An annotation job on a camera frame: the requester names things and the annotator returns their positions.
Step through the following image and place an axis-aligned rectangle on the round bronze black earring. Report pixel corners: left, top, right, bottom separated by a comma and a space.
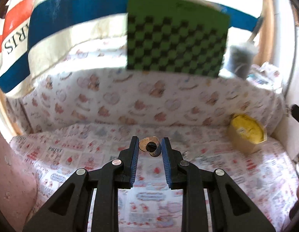
139, 136, 161, 157

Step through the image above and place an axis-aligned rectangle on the gold octagonal jewelry box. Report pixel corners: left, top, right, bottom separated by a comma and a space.
227, 114, 267, 156

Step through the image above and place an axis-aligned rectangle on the yellow cloth pouch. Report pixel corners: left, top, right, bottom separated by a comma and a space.
231, 114, 266, 145

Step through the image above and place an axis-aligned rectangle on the pink patterned pillow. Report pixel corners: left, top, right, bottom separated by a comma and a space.
0, 132, 37, 231

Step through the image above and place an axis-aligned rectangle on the grey translucent plastic tub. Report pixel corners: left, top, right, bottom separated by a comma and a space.
224, 41, 258, 80

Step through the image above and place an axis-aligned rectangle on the baby bear print cloth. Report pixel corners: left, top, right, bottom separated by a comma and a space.
6, 37, 285, 134

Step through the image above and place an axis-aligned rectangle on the green checkered box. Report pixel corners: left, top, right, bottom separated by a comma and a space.
127, 0, 230, 78

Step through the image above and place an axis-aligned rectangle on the striped canvas tote bag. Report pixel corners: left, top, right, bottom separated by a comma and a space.
0, 0, 262, 98

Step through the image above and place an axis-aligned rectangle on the wooden window frame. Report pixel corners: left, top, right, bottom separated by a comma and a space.
254, 0, 275, 66

